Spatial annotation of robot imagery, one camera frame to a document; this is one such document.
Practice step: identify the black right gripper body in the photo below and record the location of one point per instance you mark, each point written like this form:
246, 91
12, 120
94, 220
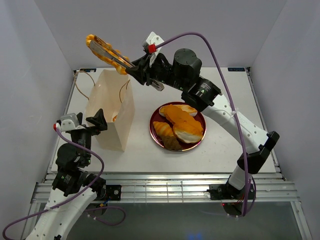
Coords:
159, 71

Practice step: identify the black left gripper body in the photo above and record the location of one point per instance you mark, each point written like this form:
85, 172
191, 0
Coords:
84, 135

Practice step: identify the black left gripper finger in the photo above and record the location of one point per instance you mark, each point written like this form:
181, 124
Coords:
98, 121
79, 117

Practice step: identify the long braided orange bread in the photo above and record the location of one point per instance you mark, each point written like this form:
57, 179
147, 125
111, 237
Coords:
106, 53

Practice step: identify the metal serving tongs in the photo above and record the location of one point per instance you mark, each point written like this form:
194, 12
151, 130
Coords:
139, 69

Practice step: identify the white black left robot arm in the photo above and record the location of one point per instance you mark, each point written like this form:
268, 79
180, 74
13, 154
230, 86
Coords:
73, 188

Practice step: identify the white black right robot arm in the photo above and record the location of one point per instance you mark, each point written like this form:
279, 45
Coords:
203, 95

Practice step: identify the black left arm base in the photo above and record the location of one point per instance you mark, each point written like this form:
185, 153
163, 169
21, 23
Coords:
110, 193

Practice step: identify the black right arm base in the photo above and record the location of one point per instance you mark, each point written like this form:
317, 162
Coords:
222, 192

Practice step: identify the white paper bag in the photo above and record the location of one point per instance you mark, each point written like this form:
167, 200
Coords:
113, 93

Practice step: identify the flat orange oval bread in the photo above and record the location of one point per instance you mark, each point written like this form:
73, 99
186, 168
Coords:
182, 117

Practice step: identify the flat toasted white bread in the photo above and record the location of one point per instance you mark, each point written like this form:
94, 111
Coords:
177, 107

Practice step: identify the blue label sticker left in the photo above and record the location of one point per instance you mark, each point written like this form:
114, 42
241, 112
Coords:
88, 70

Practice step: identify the blue label sticker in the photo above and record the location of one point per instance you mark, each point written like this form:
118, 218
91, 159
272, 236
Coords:
88, 70
236, 69

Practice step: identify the dark red round plate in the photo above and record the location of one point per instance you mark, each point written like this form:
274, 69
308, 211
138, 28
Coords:
157, 117

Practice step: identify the striped golden croissant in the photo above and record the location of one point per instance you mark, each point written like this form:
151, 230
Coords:
163, 129

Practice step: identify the dark brown croissant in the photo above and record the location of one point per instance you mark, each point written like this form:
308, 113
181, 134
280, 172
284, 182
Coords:
171, 143

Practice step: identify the large round orange bun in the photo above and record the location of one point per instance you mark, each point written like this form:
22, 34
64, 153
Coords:
187, 133

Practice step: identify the blue label sticker right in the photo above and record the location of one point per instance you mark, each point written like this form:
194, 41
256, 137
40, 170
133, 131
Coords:
236, 69

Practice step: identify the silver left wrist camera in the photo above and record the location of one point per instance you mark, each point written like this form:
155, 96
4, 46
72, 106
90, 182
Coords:
67, 123

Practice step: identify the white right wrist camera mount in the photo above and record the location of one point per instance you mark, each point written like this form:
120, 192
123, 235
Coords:
150, 44

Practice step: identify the aluminium front frame rail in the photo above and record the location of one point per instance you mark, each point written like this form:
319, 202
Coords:
192, 188

